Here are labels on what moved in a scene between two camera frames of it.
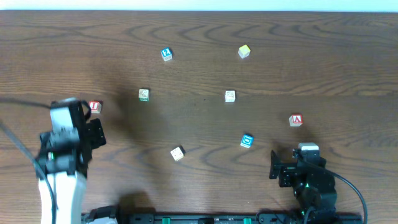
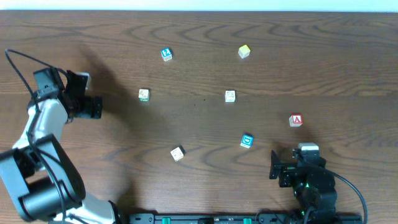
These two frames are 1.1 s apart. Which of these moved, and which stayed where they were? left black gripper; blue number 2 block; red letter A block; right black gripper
Moved: left black gripper
Stayed: blue number 2 block; red letter A block; right black gripper
